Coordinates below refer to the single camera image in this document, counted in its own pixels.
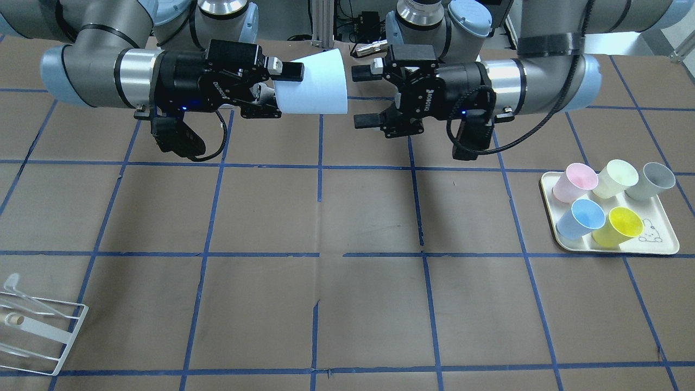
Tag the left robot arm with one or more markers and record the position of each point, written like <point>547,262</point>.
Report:
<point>550,72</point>

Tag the white wire cup rack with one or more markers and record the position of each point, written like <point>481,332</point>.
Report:
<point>37,334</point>

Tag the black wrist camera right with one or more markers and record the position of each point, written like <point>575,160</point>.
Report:
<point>175,136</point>

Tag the pink cup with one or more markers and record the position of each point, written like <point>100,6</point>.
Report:
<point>577,180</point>

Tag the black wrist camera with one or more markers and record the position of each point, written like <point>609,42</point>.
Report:
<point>175,136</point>
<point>474,132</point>

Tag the cream white cup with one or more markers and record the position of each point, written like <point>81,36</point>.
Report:
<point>617,176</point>

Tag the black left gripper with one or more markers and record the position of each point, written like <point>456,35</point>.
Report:
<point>459,87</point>

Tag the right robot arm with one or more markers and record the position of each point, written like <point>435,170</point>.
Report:
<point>110,51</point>

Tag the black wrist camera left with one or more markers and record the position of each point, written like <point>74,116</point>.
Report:
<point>474,132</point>

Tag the grey cup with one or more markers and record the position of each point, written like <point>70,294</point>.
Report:
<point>654,179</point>

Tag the yellow cup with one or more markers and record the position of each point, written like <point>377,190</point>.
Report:
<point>621,224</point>

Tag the light blue ikea cup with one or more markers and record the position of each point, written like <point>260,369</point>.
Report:
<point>323,89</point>

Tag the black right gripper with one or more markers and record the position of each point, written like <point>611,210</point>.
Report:
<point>182,79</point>

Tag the blue cup on tray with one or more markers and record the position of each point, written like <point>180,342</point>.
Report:
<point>583,217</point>

